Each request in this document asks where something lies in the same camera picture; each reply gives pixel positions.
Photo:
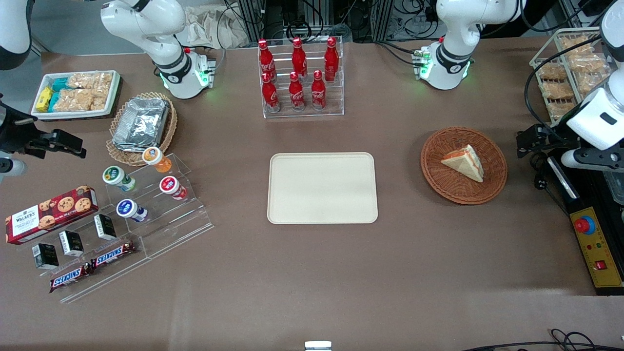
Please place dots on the silver metal bracket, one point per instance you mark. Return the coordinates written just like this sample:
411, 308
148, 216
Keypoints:
318, 346

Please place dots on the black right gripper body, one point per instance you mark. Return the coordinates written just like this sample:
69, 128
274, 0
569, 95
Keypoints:
14, 132

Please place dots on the green lid yogurt cup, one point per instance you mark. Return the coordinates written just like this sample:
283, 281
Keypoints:
117, 177

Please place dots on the clear rice cracker pack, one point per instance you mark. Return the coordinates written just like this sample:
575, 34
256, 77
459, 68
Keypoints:
80, 100
90, 80

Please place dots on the beige crumpled cloth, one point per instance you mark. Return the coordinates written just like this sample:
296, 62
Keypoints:
204, 27

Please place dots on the small black box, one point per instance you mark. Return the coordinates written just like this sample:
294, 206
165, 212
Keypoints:
45, 256
71, 243
105, 227

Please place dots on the Snickers chocolate bar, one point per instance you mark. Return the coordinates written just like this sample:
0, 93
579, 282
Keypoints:
113, 255
69, 278

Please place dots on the white rectangular snack tray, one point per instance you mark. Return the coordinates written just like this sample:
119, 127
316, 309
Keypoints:
115, 92

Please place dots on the clear acrylic snack stand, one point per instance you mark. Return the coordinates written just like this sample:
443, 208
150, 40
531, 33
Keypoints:
105, 280

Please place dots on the brown round wicker basket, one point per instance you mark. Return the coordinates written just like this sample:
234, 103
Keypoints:
448, 187

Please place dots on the red cola bottle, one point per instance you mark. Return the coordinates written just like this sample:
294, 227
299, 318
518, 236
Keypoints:
299, 61
318, 92
296, 95
331, 61
270, 95
265, 61

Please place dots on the red Walkers cookie box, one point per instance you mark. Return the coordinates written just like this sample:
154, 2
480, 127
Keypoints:
48, 214

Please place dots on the triangular sandwich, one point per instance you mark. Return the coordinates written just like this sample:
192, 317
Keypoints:
463, 163

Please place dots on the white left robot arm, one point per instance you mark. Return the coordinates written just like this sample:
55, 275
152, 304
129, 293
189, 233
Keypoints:
458, 29

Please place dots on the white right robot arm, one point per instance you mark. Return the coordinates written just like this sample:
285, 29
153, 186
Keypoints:
146, 24

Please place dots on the clear metal-rimmed container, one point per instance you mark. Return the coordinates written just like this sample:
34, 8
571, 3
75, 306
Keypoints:
615, 187

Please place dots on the blue lid yogurt cup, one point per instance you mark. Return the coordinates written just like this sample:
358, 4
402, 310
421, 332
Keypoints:
129, 209

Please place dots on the light oval wicker basket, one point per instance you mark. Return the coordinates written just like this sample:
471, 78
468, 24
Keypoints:
168, 131

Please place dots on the orange lid yogurt cup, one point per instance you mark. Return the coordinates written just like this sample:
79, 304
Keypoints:
156, 158

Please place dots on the red lid yogurt cup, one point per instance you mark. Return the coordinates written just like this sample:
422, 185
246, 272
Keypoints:
171, 186

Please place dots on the teal snack packet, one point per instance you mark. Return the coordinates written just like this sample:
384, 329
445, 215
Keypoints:
53, 101
60, 84

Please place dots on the beige rectangular tray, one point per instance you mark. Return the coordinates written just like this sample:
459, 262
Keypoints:
321, 190

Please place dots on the clear bagged snack pack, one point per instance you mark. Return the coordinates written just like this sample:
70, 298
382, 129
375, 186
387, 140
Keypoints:
560, 109
592, 82
587, 63
576, 44
552, 72
557, 90

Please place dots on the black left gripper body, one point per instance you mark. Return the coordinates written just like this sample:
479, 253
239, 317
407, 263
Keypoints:
552, 136

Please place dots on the clear acrylic bottle rack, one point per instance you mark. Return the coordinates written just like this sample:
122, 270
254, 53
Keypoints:
336, 105

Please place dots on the clear acrylic cup stand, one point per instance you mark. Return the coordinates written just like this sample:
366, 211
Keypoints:
185, 229

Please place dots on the aluminium equipment frame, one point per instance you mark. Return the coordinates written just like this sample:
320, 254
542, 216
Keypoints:
273, 19

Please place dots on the yellow snack packet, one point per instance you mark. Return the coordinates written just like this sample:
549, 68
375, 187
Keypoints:
44, 99

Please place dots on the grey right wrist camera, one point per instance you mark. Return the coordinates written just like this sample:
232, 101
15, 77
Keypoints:
12, 167

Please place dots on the black countertop appliance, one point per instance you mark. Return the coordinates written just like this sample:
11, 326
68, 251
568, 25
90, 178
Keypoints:
587, 195

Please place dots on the silver foil container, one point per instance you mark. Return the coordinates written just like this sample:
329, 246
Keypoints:
141, 124

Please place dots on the yellow emergency stop box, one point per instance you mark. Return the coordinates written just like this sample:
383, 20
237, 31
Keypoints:
602, 243

